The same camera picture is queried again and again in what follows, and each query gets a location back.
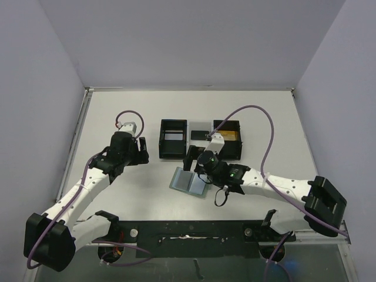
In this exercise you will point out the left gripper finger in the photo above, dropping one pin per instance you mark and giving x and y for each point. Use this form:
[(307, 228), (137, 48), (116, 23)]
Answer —
[(141, 158), (142, 143)]

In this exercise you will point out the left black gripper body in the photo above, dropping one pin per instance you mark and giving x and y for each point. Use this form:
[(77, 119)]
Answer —
[(138, 151)]

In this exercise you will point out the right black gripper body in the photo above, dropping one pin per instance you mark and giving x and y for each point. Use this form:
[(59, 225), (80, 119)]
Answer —
[(193, 158)]

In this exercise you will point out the black credit card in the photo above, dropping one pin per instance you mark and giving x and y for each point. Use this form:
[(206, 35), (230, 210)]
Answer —
[(199, 135)]

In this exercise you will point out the black white sorting tray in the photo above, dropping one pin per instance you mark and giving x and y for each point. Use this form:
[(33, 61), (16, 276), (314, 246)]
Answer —
[(174, 149)]

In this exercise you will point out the silver credit card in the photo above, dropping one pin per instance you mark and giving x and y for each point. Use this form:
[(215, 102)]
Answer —
[(173, 136)]

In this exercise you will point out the green card holder wallet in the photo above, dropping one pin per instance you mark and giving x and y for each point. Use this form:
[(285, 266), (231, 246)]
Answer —
[(190, 183)]

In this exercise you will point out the gold credit card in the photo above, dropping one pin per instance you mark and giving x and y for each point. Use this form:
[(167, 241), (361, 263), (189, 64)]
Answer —
[(229, 135)]

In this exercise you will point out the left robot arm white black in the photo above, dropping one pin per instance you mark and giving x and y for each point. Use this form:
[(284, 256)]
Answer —
[(53, 237)]

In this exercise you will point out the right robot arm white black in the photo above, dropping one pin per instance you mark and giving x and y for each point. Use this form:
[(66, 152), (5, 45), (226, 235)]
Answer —
[(320, 204)]

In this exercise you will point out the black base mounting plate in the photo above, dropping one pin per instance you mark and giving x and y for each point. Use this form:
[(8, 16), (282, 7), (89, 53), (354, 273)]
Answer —
[(196, 239)]

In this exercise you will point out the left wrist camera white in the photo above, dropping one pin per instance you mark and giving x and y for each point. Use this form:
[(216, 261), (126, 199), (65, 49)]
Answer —
[(128, 127)]

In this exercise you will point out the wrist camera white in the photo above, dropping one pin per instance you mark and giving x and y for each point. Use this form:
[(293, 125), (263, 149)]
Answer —
[(216, 144), (128, 127)]

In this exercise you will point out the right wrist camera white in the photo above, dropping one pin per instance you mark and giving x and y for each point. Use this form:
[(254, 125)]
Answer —
[(216, 144)]

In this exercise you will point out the aluminium left rail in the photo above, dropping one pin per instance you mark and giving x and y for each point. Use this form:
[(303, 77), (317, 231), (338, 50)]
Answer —
[(75, 140)]

